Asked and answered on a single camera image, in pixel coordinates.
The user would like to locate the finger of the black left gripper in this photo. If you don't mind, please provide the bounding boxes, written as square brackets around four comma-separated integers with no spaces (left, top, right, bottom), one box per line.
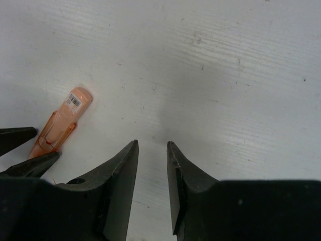
[1,152,60,178]
[0,127,38,156]

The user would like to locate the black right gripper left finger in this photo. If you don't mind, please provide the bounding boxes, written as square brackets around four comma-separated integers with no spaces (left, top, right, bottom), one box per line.
[1,140,139,240]

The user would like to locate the orange correction tape pen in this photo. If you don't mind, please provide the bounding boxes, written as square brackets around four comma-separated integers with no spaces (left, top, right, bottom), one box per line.
[28,87,93,159]

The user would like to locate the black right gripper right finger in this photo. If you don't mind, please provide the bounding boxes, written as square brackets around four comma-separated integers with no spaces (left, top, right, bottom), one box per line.
[167,141,320,240]

